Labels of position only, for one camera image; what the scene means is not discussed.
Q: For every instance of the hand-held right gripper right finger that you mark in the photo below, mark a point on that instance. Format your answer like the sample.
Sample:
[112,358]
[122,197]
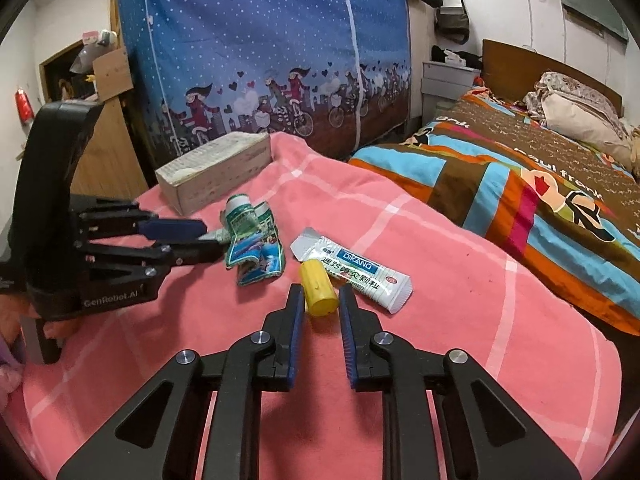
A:
[347,340]

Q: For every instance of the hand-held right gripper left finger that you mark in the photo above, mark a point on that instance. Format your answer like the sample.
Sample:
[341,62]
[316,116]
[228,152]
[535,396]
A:
[296,340]

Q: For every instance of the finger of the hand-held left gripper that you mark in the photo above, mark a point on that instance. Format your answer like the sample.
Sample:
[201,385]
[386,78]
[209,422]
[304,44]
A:
[170,228]
[195,256]

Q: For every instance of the yellow bottle cap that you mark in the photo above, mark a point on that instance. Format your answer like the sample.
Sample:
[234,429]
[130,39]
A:
[317,287]

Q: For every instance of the white green tube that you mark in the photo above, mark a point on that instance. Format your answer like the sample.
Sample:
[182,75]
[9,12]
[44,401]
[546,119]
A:
[255,250]

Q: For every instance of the person's left hand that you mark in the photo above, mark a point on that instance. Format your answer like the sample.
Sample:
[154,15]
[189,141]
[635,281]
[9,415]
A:
[12,315]

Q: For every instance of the thick old book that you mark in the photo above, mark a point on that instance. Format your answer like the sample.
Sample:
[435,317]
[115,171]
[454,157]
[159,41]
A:
[215,175]

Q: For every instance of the white blue medicine sachet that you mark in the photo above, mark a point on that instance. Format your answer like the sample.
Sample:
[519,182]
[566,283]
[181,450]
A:
[370,272]

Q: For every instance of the wooden cabinet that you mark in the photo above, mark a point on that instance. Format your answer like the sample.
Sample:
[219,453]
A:
[110,150]

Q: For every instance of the pink checked blanket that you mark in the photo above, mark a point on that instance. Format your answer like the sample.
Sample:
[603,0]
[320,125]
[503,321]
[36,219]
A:
[450,310]

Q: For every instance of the cardboard box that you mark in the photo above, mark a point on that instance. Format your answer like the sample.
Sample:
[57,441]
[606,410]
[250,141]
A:
[111,74]

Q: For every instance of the blue printed fabric wardrobe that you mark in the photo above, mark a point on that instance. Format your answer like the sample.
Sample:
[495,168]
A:
[250,35]

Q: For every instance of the colourful patchwork bedspread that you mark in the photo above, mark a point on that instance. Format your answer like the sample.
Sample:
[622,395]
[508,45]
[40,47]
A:
[525,185]

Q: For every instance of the grey nightstand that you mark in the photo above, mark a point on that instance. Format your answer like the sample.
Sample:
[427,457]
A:
[445,87]

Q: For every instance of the tissue box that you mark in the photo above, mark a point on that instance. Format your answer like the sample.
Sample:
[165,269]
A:
[452,56]

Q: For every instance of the wooden headboard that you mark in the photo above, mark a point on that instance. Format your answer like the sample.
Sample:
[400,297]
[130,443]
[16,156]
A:
[520,67]

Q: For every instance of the beige pillow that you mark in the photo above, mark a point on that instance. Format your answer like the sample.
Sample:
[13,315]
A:
[585,120]

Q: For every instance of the floral quilt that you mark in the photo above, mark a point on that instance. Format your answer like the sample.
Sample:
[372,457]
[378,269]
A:
[575,87]

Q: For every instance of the hanging dark bag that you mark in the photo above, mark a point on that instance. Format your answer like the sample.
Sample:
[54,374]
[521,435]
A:
[452,15]

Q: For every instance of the red wall fixture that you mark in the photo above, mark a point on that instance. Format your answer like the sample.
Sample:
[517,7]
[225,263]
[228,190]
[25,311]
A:
[24,106]

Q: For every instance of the wall air conditioner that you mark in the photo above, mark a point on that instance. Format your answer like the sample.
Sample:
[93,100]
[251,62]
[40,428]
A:
[592,2]

